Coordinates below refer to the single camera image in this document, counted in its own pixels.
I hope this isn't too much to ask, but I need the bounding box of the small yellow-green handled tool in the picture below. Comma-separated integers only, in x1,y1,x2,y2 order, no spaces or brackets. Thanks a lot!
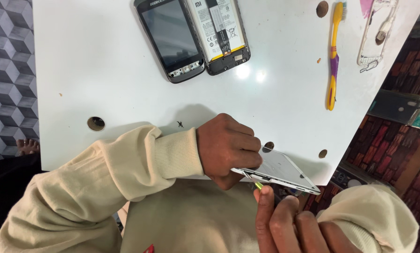
244,171,264,191

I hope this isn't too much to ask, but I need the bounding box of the person's right hand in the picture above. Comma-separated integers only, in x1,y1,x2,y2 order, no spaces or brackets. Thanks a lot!
254,185,364,253

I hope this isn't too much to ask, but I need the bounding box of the white phone with glass screen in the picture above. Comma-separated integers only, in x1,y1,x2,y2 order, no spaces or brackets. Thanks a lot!
230,145,321,196

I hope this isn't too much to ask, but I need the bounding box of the white cable plug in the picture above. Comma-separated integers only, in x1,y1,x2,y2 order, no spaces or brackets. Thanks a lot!
375,3,399,46

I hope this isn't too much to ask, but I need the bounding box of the white phone frame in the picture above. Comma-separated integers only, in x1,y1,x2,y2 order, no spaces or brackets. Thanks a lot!
357,0,400,74

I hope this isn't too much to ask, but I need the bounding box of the person's cream sweatshirt body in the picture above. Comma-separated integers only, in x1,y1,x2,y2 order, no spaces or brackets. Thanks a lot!
120,179,264,253

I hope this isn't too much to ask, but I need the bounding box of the pink plastic piece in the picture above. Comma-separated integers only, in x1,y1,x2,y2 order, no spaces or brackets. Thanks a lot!
359,0,375,19

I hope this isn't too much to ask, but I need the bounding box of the person's left hand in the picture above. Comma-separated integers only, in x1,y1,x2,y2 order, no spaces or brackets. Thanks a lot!
196,113,263,191

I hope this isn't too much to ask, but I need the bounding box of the grey framed black screen phone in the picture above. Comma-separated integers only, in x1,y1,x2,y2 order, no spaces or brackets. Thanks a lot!
133,0,206,84

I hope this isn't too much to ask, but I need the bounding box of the dark shelf with teal box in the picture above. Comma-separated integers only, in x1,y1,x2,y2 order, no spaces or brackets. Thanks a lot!
367,89,420,132

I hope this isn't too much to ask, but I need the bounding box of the person's black trouser leg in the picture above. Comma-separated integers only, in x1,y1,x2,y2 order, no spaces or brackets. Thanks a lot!
0,153,45,253

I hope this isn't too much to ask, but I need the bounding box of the opened phone with white battery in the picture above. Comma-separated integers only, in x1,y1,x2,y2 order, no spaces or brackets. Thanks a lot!
185,0,251,76

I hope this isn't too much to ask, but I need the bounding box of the person's bare foot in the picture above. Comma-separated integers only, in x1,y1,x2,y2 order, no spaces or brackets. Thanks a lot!
16,138,41,156

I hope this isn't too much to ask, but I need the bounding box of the yellow and purple toothbrush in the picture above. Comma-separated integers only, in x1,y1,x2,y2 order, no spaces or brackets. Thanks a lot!
326,1,348,112

